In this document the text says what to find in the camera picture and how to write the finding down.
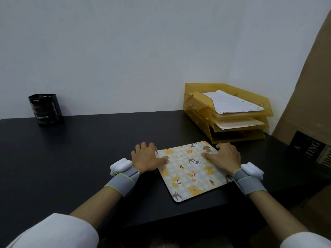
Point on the black pen holder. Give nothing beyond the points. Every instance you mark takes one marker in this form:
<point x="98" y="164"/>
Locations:
<point x="46" y="109"/>

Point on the person's right forearm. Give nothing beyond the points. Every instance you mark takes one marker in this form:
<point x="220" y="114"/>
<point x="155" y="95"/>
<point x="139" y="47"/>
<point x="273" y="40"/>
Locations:
<point x="276" y="215"/>

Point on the yellow three-tier document tray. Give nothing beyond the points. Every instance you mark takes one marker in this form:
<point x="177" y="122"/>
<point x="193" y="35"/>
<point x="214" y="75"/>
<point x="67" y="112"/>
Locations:
<point x="199" y="111"/>

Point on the person's right thumb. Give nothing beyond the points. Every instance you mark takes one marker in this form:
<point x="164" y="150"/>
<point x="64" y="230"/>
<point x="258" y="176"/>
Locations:
<point x="208" y="155"/>

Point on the black box with white lettering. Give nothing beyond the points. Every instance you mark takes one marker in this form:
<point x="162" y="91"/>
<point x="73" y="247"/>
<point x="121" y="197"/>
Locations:
<point x="309" y="152"/>

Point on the person's right hand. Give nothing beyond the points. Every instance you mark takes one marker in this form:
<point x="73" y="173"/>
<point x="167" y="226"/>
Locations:
<point x="226" y="158"/>

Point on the person's left thumb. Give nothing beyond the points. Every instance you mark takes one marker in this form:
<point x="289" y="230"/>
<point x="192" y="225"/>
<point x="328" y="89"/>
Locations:
<point x="163" y="160"/>

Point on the white sleeve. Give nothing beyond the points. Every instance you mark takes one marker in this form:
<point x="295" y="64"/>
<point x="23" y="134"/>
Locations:
<point x="57" y="233"/>
<point x="307" y="241"/>

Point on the person's left forearm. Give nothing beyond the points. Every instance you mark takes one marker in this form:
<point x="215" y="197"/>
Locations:
<point x="97" y="207"/>

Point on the dog print mouse pad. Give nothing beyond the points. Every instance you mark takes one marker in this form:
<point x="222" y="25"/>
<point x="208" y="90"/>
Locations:
<point x="191" y="175"/>

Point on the cream paper sheet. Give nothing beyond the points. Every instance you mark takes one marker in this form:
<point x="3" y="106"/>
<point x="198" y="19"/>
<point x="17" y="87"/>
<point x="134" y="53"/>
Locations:
<point x="239" y="123"/>

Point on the white perforated paper sheet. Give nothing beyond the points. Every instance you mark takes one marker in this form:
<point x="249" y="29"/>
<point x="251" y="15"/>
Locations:
<point x="230" y="102"/>

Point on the brown cardboard box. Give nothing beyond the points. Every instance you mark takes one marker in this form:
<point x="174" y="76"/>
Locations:
<point x="311" y="95"/>

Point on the person's left hand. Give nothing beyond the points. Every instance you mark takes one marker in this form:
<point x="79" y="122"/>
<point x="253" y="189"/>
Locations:
<point x="143" y="158"/>

